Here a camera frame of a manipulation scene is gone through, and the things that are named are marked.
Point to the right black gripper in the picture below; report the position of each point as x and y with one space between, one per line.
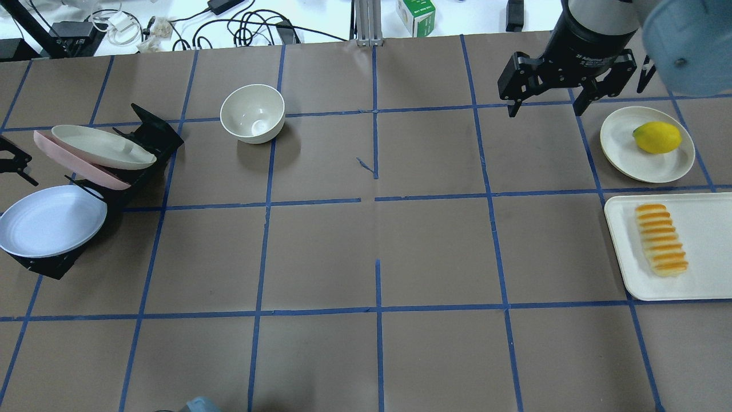
583 43

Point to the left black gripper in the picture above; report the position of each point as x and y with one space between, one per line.
14 158

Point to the blue plate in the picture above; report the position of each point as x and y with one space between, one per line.
51 222

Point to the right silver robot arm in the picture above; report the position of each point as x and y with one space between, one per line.
687 44

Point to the cream plate in rack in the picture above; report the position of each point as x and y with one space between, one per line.
103 148

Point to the cream plate under lemon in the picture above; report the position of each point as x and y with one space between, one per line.
619 146

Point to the pink plate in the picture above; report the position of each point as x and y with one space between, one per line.
54 149

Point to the yellow lemon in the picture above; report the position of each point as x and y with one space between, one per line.
657 137

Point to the black dish rack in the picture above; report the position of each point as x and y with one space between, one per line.
153 134

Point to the green white carton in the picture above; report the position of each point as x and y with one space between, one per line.
418 17

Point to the white rectangular tray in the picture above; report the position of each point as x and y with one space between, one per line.
703 221

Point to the cream bowl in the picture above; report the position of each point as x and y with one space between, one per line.
254 113

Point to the black power adapter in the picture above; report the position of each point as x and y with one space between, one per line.
218 7

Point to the aluminium frame post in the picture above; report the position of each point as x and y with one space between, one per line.
366 25

